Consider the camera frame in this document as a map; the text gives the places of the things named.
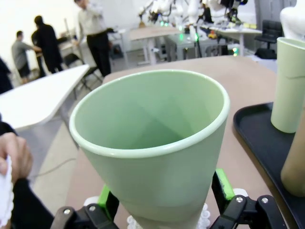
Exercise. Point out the black folding chair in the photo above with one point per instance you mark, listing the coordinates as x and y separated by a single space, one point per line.
78 64

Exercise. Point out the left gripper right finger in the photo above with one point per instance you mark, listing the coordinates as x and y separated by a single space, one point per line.
224 188

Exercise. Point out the white table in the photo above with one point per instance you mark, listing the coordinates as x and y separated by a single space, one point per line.
35 102

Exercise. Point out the brown plastic cup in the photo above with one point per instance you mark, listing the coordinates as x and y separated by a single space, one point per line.
295 171

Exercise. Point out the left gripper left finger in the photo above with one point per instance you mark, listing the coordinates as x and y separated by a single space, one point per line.
104 205

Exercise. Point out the person in grey t-shirt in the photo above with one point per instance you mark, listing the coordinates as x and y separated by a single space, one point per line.
20 55

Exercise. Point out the black plastic serving tray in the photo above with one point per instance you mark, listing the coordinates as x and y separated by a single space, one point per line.
259 143

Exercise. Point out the person's right forearm black sleeve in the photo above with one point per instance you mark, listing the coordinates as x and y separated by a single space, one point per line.
28 207

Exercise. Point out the person in long black coat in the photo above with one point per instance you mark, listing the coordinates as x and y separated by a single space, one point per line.
47 45

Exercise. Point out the person's left forearm black sleeve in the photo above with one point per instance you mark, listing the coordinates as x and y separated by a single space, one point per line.
7 126

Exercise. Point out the white cluttered workbench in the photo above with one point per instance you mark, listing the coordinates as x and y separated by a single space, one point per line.
233 32

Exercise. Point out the brown topped lab table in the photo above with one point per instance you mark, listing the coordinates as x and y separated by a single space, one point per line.
152 32

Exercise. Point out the person's right hand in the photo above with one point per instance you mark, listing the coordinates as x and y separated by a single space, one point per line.
19 155

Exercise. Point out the light green plastic cup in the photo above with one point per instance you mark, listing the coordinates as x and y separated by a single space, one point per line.
152 171
288 95

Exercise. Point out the man in beige shirt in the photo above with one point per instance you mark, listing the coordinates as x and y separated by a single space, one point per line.
95 35

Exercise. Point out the black office chair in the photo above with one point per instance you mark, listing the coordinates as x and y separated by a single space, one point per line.
270 31

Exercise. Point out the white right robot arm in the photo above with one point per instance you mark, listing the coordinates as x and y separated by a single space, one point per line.
293 21

